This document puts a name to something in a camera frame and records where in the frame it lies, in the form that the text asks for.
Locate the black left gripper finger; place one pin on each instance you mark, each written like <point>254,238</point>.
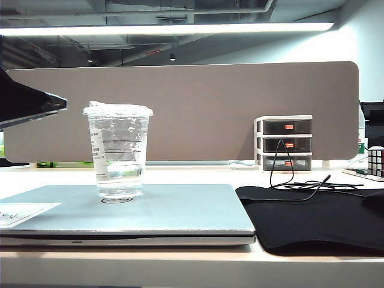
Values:
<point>21,102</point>

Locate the clear plastic lidded cup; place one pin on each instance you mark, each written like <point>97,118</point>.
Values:
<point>120,135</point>

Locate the silver Dell laptop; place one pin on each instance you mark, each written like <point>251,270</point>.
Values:
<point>180,213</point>

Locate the green object behind divider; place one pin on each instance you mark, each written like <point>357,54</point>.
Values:
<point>46,164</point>

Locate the white paper sticker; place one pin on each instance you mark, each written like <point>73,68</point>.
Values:
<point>24,211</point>

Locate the long ceiling light strip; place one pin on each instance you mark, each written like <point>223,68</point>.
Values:
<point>150,29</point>

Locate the black pendant lamp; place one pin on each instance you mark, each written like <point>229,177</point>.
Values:
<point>172,57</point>

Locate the brown fabric desk divider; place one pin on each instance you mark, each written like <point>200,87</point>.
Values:
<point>210,105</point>

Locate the small three-drawer organizer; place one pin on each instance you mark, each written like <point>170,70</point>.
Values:
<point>258,144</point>

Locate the dark translucent drawer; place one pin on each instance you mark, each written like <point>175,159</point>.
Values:
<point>276,127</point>
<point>301,163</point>
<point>301,145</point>

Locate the black mouse pad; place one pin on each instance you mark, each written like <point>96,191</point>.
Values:
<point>300,225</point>

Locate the white flat tray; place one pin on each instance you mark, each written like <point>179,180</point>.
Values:
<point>354,172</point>

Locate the green labelled bottle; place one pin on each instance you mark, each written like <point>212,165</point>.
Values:
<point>361,147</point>

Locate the black monitor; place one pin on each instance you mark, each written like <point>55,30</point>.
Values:
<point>374,120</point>

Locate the Rubik's cube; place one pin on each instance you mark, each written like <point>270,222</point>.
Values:
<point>376,162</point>

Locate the white divider foot bracket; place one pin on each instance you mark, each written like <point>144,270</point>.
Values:
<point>326,163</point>

